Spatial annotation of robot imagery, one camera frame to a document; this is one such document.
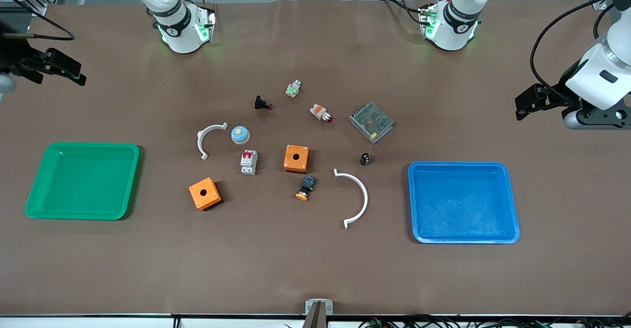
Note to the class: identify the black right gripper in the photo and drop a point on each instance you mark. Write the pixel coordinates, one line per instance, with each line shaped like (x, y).
(15, 55)

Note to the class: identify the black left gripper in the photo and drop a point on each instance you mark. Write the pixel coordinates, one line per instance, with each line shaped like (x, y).
(556, 93)

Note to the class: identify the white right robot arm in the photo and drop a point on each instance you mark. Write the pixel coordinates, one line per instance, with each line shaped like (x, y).
(178, 28)

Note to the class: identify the large white curved bracket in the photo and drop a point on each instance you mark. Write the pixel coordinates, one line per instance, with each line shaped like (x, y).
(364, 195)

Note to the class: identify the dark tapered pole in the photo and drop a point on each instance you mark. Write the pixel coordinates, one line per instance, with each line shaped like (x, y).
(315, 318)

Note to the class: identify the black push button red tip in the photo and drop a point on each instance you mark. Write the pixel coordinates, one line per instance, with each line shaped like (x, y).
(261, 103)

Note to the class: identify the small white curved bracket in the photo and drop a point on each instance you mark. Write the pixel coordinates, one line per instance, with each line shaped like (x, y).
(200, 138)

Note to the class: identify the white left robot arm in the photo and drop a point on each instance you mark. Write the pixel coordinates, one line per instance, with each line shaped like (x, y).
(456, 28)

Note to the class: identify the black button with orange cap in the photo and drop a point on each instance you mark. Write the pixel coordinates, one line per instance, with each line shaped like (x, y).
(305, 188)

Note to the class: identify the green plastic tray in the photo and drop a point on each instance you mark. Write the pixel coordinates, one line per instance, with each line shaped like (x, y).
(84, 181)

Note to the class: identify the white red circuit breaker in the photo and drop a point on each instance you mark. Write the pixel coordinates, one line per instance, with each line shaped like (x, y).
(249, 163)

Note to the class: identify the red white indicator light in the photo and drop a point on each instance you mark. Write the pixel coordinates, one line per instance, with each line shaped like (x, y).
(321, 113)

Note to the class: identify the round light blue buzzer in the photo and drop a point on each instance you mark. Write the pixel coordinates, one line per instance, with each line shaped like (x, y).
(240, 134)

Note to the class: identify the silver table edge bracket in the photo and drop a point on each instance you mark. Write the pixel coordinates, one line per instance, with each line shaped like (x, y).
(319, 304)

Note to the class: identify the metal mesh power supply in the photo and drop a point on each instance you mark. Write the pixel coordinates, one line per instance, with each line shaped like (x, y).
(371, 122)

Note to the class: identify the small black capacitor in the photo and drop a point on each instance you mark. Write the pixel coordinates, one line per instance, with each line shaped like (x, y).
(365, 159)

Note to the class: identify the green white indicator light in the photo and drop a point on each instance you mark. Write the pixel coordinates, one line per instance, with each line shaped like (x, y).
(294, 89)

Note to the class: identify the blue plastic tray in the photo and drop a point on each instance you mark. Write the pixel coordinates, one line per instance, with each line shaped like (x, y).
(463, 202)

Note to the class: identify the orange box with hole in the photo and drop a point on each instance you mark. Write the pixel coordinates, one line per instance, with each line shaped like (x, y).
(204, 193)
(297, 158)

